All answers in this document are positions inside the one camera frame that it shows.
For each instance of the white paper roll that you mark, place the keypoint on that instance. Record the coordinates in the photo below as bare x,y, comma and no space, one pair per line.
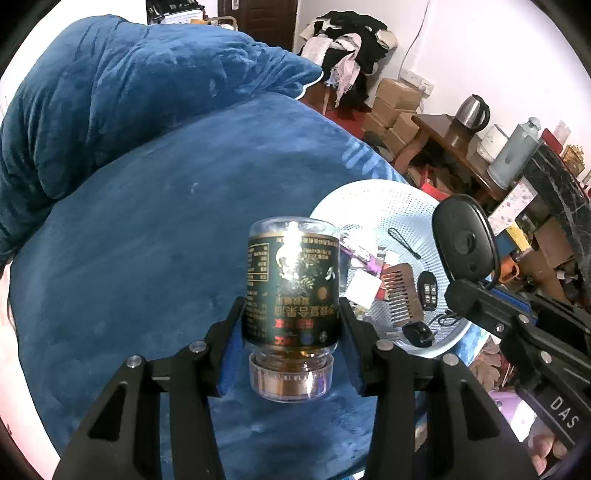
491,141

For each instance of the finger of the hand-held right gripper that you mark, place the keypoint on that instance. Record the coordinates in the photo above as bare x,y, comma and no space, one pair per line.
480,304

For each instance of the pink floral cloth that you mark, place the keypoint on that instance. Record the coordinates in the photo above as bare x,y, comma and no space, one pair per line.
512,415

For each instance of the white bed sheet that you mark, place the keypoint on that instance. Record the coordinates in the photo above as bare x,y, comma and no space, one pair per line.
18,392

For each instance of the black car key with clip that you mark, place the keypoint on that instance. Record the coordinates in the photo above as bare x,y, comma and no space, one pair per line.
418,333

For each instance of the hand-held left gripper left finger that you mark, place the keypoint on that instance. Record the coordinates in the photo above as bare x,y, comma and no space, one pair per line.
229,369

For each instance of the person's right hand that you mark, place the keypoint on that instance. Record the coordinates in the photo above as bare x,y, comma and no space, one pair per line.
551,457

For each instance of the pile of clothes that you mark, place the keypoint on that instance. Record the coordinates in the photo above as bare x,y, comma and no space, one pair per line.
355,46

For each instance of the brown wooden table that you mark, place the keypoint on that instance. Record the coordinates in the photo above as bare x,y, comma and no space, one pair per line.
443,134

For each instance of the purple lighter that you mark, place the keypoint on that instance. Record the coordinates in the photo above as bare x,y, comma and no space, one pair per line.
364,261

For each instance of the black four-button remote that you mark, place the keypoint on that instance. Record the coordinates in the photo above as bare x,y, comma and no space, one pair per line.
428,290

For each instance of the steel electric kettle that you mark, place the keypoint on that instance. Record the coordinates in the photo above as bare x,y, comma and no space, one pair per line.
471,113

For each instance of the brown wooden comb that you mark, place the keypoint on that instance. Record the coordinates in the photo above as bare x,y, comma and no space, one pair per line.
398,270

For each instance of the white perforated plastic basket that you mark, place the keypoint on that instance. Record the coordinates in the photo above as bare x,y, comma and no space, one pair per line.
392,207

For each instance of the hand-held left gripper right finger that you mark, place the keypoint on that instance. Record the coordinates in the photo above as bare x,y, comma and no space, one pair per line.
353,369

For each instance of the white wall socket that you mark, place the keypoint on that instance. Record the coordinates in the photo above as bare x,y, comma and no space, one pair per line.
415,81

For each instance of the white plug adapter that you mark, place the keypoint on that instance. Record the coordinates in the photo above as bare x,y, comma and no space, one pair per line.
362,288

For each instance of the blue quilt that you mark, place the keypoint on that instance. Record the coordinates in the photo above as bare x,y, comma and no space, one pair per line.
138,92

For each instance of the clear capsule bottle dark label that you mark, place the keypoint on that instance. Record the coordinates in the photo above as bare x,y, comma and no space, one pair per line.
286,300

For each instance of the dark wooden door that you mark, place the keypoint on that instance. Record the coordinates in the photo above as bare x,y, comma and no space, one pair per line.
258,18

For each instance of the black marbled cabinet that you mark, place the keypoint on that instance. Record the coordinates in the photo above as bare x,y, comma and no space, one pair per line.
568,194

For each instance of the blue plush blanket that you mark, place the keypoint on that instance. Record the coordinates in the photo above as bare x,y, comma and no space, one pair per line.
138,277

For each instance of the grey thermos flask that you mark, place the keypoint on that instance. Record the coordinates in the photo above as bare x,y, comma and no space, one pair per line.
510,157

